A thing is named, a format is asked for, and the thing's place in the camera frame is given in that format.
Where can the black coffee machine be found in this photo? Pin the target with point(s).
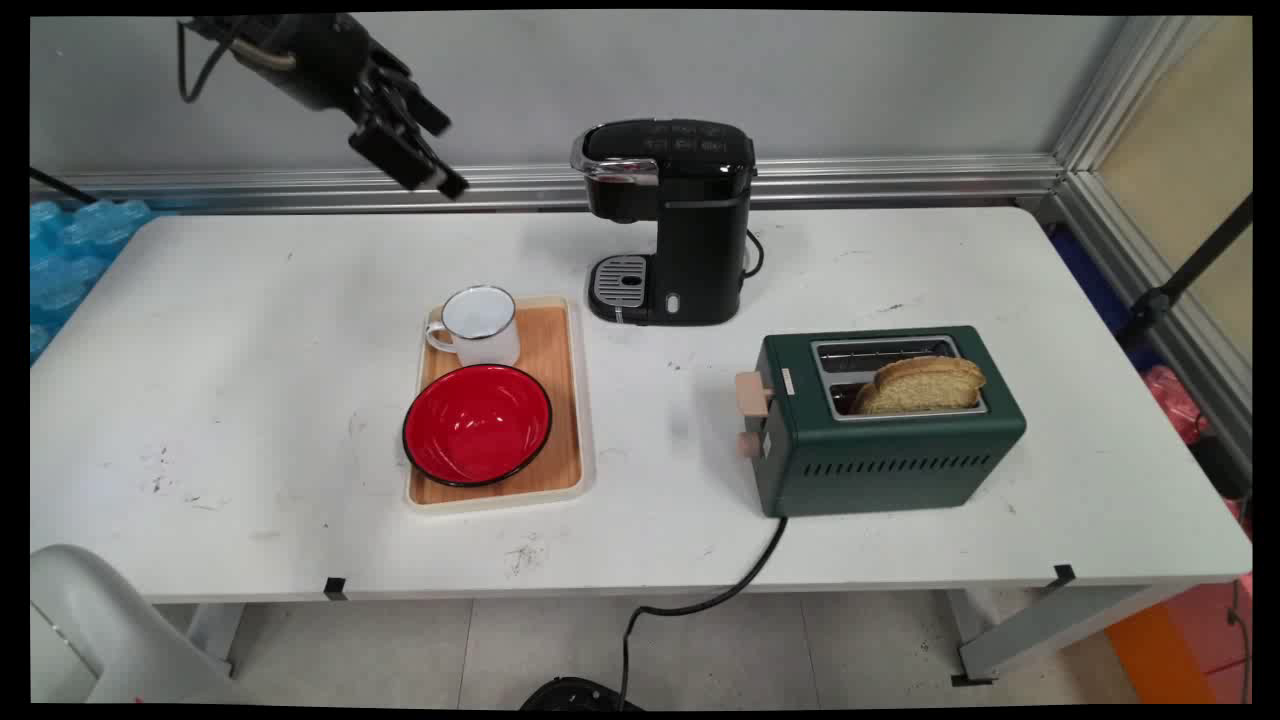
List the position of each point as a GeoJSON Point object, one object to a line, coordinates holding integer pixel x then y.
{"type": "Point", "coordinates": [672, 220]}

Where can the wooden tray with cream rim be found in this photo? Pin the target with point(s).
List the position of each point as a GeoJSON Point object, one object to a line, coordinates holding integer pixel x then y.
{"type": "Point", "coordinates": [556, 400]}

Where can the dark green toaster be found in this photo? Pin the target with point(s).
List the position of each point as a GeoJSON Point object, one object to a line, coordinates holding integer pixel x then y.
{"type": "Point", "coordinates": [890, 450]}

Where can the toasted bread slice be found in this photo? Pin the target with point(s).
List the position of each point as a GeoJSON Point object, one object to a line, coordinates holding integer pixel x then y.
{"type": "Point", "coordinates": [925, 385]}

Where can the white enamel mug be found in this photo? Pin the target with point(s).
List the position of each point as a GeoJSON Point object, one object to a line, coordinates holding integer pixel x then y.
{"type": "Point", "coordinates": [477, 325]}

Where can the pink plastic bag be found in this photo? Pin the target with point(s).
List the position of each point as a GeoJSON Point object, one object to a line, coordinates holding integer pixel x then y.
{"type": "Point", "coordinates": [1175, 400]}

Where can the aluminium frame rail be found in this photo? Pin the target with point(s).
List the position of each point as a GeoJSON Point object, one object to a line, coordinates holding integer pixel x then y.
{"type": "Point", "coordinates": [900, 180]}

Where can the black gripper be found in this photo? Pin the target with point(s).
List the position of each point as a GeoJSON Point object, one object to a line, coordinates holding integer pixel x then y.
{"type": "Point", "coordinates": [318, 62]}

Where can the black round floor object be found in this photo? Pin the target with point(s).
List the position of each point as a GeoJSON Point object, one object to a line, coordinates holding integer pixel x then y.
{"type": "Point", "coordinates": [575, 695]}

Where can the black thin rod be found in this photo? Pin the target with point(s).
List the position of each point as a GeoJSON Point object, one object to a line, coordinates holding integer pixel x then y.
{"type": "Point", "coordinates": [60, 186]}

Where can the blue bubble wrap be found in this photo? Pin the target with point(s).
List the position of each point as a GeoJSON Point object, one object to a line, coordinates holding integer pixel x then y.
{"type": "Point", "coordinates": [70, 260]}

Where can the red enamel bowl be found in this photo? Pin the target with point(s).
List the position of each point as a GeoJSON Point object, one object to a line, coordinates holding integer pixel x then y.
{"type": "Point", "coordinates": [477, 425]}

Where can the black tripod leg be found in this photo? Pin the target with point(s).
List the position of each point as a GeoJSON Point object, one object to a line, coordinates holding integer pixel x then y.
{"type": "Point", "coordinates": [1185, 275]}

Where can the grey table leg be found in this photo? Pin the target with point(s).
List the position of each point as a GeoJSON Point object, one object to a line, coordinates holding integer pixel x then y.
{"type": "Point", "coordinates": [1060, 625]}

